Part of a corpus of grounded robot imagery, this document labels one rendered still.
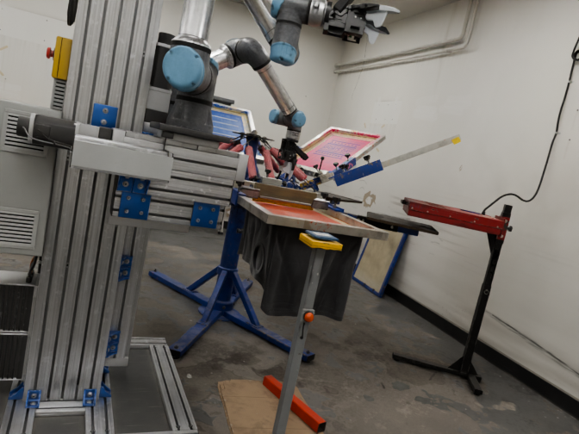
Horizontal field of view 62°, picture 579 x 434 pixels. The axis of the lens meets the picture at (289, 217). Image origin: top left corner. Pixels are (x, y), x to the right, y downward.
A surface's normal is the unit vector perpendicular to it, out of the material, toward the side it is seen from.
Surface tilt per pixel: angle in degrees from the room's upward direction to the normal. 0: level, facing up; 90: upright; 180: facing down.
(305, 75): 90
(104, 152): 90
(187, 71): 98
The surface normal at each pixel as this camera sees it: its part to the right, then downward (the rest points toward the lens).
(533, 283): -0.92, -0.14
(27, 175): 0.39, 0.21
